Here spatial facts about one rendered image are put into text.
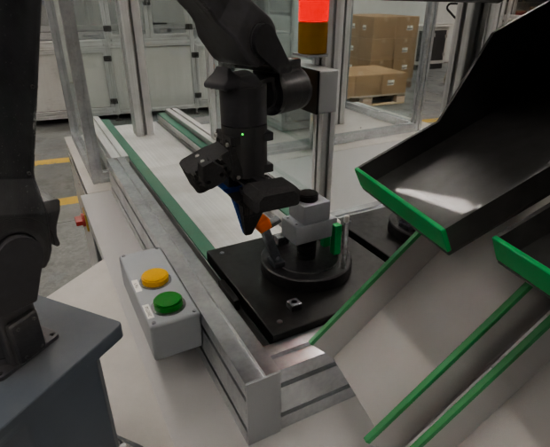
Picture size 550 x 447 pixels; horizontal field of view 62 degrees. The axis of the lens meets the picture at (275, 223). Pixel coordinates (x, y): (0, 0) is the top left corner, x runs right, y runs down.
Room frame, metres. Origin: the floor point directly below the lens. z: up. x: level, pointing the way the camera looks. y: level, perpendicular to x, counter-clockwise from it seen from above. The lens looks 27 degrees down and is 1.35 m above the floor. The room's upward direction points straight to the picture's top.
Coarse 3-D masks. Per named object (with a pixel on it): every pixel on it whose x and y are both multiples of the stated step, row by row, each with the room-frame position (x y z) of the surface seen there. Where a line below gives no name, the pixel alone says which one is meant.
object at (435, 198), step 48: (528, 48) 0.45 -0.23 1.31; (480, 96) 0.43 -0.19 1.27; (528, 96) 0.44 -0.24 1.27; (432, 144) 0.42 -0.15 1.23; (480, 144) 0.39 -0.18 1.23; (528, 144) 0.37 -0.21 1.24; (384, 192) 0.35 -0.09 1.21; (432, 192) 0.35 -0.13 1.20; (480, 192) 0.33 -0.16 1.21; (528, 192) 0.30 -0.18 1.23; (432, 240) 0.30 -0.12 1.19
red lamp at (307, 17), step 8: (304, 0) 0.82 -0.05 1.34; (312, 0) 0.81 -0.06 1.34; (320, 0) 0.81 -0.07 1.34; (328, 0) 0.82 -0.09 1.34; (304, 8) 0.81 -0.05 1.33; (312, 8) 0.81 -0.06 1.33; (320, 8) 0.81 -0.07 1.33; (328, 8) 0.83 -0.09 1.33; (304, 16) 0.81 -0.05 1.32; (312, 16) 0.81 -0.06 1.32; (320, 16) 0.81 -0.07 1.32
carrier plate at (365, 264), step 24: (216, 264) 0.62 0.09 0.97; (240, 264) 0.62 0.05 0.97; (360, 264) 0.62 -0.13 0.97; (240, 288) 0.55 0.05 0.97; (264, 288) 0.55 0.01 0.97; (336, 288) 0.55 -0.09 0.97; (264, 312) 0.50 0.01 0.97; (288, 312) 0.50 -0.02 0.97; (312, 312) 0.50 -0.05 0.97; (288, 336) 0.46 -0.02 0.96
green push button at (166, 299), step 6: (162, 294) 0.53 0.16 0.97; (168, 294) 0.53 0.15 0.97; (174, 294) 0.53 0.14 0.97; (180, 294) 0.54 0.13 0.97; (156, 300) 0.52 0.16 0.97; (162, 300) 0.52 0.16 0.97; (168, 300) 0.52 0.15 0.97; (174, 300) 0.52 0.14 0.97; (180, 300) 0.52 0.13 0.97; (156, 306) 0.51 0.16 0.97; (162, 306) 0.51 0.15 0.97; (168, 306) 0.51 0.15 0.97; (174, 306) 0.51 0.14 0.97; (180, 306) 0.52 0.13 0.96; (162, 312) 0.50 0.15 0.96; (168, 312) 0.50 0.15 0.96
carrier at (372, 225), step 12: (360, 216) 0.79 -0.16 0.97; (372, 216) 0.79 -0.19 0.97; (384, 216) 0.79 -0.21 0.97; (396, 216) 0.75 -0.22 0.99; (360, 228) 0.74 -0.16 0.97; (372, 228) 0.74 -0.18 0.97; (384, 228) 0.74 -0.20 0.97; (396, 228) 0.71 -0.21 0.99; (408, 228) 0.69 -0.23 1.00; (360, 240) 0.71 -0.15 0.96; (372, 240) 0.69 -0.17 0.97; (384, 240) 0.70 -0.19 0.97; (396, 240) 0.70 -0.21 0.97; (372, 252) 0.68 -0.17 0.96; (384, 252) 0.66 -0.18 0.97
